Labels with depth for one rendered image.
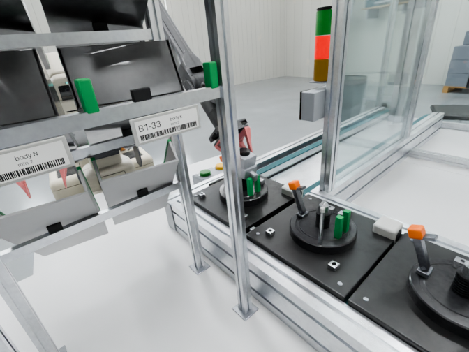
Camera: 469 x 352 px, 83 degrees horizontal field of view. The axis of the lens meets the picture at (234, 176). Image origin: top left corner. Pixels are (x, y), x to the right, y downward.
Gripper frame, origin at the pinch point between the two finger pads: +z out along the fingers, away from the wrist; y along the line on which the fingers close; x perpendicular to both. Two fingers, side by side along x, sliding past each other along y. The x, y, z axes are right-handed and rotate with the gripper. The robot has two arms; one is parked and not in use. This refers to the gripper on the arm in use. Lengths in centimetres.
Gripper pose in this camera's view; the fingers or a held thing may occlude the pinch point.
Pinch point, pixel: (243, 156)
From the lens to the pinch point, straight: 71.2
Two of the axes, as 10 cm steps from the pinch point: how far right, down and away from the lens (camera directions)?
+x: -4.2, 4.1, 8.1
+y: 7.6, -3.4, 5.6
